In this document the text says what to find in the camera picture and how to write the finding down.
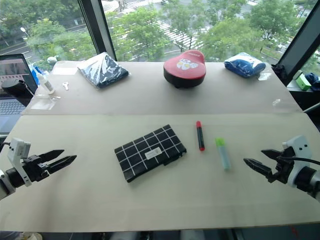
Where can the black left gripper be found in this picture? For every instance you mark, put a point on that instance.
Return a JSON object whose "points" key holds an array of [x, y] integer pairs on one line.
{"points": [[35, 168]]}

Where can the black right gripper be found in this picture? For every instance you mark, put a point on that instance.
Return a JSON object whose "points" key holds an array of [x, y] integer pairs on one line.
{"points": [[282, 167]]}

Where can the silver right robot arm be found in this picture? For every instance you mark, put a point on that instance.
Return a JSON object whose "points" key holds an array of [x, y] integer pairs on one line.
{"points": [[308, 181]]}

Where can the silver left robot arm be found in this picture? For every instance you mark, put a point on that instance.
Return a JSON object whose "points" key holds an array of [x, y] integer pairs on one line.
{"points": [[7, 181]]}

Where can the laptop computer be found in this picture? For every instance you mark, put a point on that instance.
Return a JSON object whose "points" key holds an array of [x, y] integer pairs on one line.
{"points": [[13, 87]]}

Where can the black white-grid pencil case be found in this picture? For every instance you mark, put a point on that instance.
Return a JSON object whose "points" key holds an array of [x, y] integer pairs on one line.
{"points": [[147, 151]]}

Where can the red lid black container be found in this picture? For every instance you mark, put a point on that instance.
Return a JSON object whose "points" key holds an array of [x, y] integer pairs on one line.
{"points": [[184, 70]]}

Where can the green highlighter pen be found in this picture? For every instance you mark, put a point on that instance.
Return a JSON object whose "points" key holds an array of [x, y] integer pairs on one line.
{"points": [[223, 155]]}

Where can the clear plastic bag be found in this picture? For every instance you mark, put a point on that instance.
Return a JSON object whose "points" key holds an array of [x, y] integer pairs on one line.
{"points": [[45, 102]]}

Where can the clear plastic piece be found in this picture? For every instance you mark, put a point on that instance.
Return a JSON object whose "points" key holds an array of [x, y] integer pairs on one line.
{"points": [[276, 102]]}

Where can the red and black marker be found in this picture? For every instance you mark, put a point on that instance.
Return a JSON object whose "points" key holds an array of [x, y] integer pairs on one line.
{"points": [[200, 136]]}

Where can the small silver key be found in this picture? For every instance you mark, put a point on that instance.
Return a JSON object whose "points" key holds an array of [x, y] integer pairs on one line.
{"points": [[66, 85]]}

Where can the small white bottle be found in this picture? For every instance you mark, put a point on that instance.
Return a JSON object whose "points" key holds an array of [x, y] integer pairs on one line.
{"points": [[46, 83]]}

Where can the black cylindrical device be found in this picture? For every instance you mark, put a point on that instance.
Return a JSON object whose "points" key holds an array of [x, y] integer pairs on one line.
{"points": [[13, 87]]}

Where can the green box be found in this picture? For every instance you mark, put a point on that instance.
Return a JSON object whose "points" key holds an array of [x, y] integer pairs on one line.
{"points": [[303, 82]]}

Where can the blue and white bagged cloth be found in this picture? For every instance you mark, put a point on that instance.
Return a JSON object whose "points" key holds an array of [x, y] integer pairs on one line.
{"points": [[243, 65]]}

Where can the dark blue patterned folded cloth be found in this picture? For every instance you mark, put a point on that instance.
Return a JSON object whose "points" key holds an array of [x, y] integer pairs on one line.
{"points": [[103, 70]]}

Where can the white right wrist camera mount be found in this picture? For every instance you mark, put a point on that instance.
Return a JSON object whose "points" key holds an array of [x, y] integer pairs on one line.
{"points": [[297, 156]]}

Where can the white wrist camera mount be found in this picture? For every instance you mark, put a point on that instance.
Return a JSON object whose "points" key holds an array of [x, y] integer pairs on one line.
{"points": [[18, 156], [297, 156]]}

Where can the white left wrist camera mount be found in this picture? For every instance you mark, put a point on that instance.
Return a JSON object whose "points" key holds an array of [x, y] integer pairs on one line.
{"points": [[18, 156]]}

